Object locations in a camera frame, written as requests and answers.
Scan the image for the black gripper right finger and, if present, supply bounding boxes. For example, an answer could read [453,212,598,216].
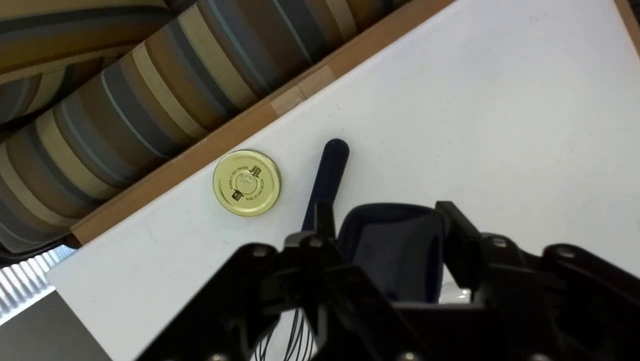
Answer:
[433,199,640,361]

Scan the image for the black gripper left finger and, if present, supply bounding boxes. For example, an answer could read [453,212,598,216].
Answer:
[135,229,428,361]

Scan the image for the black plastic spoon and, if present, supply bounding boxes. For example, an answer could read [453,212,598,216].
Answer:
[335,203,447,307]

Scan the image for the black wire whisk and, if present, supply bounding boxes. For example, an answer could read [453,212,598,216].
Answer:
[256,136,351,361]

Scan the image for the gold metal jar lid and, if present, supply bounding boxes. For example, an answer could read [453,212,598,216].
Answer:
[209,148,283,218]

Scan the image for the white window blinds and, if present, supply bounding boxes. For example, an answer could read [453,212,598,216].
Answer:
[0,242,78,328]

